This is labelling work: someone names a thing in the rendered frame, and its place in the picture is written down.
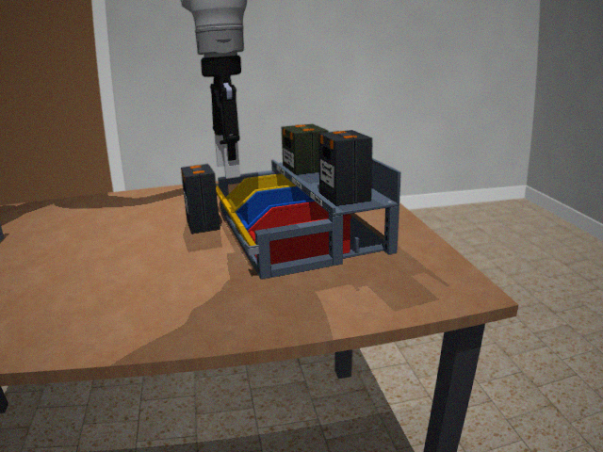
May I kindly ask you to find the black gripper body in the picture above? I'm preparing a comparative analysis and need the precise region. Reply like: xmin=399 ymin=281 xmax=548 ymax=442
xmin=201 ymin=56 xmax=241 ymax=104

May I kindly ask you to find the red open bin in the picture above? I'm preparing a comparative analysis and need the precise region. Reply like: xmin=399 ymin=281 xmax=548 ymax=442
xmin=250 ymin=202 xmax=351 ymax=265

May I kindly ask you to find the blue bin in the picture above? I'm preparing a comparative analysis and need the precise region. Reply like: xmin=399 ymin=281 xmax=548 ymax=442
xmin=236 ymin=186 xmax=314 ymax=232

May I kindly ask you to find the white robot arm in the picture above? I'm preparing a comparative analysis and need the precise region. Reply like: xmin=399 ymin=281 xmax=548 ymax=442
xmin=181 ymin=0 xmax=247 ymax=57

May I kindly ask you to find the grey metal bin shelf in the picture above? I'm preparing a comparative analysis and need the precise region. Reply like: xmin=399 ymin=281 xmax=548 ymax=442
xmin=216 ymin=158 xmax=400 ymax=280

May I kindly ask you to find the yellow bar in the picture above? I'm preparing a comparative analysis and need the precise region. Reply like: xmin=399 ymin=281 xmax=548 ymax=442
xmin=216 ymin=186 xmax=256 ymax=246

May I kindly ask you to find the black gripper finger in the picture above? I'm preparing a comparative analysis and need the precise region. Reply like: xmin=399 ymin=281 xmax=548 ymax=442
xmin=210 ymin=84 xmax=224 ymax=167
xmin=213 ymin=83 xmax=240 ymax=178

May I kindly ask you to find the yellow open bin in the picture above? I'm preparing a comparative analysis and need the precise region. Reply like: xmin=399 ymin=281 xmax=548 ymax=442
xmin=227 ymin=174 xmax=295 ymax=212

